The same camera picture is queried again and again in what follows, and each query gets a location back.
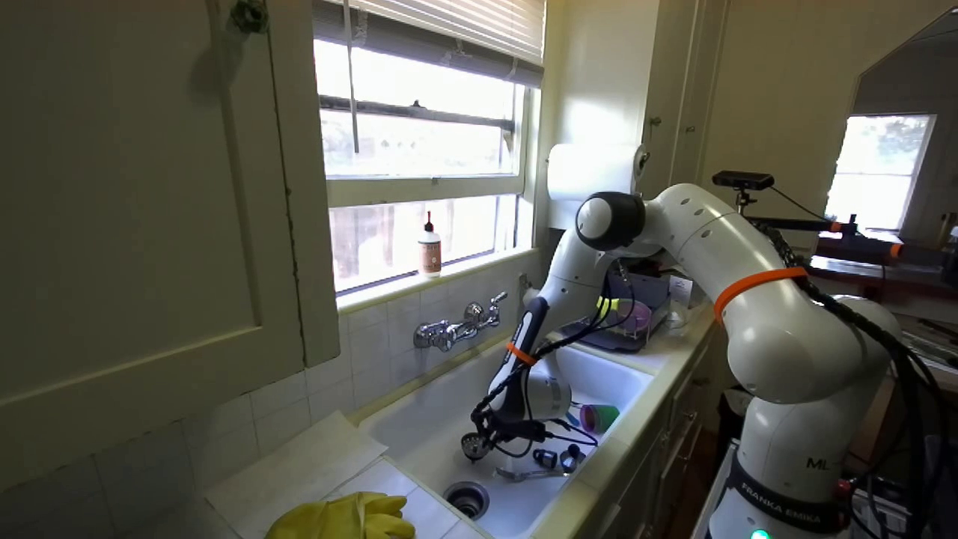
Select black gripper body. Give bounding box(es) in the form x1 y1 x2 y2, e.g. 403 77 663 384
491 411 550 446

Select white ceramic sink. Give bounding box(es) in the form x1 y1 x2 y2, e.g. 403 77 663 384
356 339 654 539

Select stainless steel kettle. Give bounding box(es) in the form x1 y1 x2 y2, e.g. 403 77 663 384
532 363 585 429

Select purple scrubber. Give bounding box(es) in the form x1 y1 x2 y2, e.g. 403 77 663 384
580 401 621 434

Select cream base cabinet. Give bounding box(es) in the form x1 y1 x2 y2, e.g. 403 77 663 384
585 333 737 539

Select yellow rubber glove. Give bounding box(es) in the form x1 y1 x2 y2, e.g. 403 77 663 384
262 489 419 539

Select brown soap pump bottle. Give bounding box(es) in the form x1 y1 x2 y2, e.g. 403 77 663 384
416 206 445 278

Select orange black device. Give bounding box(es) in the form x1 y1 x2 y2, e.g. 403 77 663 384
812 224 906 270

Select window blinds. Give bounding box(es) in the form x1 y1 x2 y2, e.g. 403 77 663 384
312 0 550 73

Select small bright window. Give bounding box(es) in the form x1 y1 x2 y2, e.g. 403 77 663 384
822 112 940 233

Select chrome wall faucet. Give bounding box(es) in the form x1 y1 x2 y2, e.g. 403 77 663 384
410 288 511 354

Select wire dish rack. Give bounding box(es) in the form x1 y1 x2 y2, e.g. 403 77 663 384
580 260 680 357

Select kitchen window frame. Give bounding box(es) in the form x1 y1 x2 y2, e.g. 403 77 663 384
312 0 547 308

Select black camera on tripod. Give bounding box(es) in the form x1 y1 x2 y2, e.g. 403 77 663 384
710 167 777 195

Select cream wall cabinet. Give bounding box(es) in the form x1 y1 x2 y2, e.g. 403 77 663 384
0 0 344 493

